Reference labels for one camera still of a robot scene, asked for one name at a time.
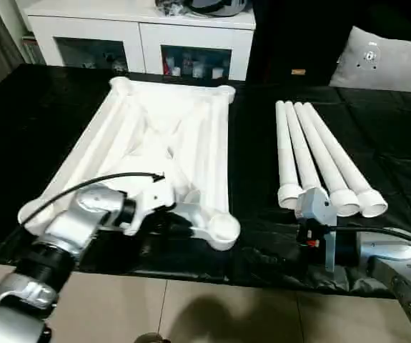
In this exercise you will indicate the white plastic table leg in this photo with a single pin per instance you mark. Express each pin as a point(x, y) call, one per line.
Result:
point(320, 150)
point(283, 160)
point(335, 150)
point(299, 150)

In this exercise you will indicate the white plastic table top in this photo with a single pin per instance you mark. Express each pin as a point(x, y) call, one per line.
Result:
point(94, 153)

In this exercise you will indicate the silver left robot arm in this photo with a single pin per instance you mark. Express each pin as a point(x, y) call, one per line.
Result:
point(73, 221)

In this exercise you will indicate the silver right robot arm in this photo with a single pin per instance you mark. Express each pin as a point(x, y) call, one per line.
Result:
point(384, 250)

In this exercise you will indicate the black work mat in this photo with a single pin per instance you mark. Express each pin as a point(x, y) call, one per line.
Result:
point(369, 143)

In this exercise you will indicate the small white jar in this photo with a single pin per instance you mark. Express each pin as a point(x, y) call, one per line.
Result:
point(176, 70)
point(217, 73)
point(198, 69)

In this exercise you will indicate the white glass-door cabinet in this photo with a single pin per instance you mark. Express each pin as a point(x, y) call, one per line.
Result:
point(137, 32)

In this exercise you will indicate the grey cushion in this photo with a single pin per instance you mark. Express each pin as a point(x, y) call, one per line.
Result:
point(398, 64)

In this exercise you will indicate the black cabinet with gold label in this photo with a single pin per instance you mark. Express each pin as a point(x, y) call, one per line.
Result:
point(291, 43)

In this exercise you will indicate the dark clutter pile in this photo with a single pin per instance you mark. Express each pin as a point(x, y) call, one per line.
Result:
point(171, 8)

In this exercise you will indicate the grey round helmet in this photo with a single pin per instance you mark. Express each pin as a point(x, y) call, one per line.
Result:
point(219, 7)

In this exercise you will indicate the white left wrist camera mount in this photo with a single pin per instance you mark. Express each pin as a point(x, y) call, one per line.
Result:
point(151, 196)

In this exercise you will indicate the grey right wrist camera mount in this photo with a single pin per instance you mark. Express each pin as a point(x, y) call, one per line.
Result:
point(314, 207)

